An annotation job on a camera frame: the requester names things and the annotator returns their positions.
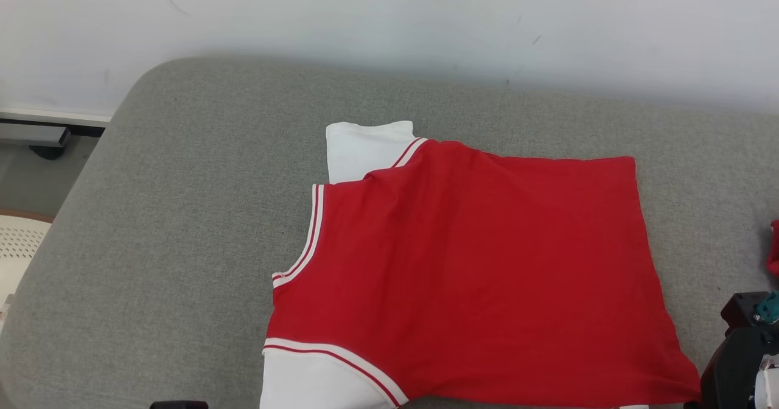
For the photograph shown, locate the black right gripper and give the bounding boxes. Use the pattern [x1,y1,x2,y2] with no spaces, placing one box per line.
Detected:
[685,327,779,409]

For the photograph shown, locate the white perforated laundry basket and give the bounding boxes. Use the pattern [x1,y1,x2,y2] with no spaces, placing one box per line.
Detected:
[0,209,55,332]

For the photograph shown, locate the grey rail with black foot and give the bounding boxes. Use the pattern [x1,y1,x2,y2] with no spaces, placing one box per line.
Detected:
[0,111,111,161]

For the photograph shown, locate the red white basketball shorts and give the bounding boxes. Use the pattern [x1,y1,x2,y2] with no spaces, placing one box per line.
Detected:
[766,219,779,276]

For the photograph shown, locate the red white basketball jersey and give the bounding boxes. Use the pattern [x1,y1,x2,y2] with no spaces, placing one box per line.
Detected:
[260,121,702,409]

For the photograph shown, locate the teal right cable connector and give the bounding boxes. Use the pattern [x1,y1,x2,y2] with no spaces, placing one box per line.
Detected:
[754,291,779,325]

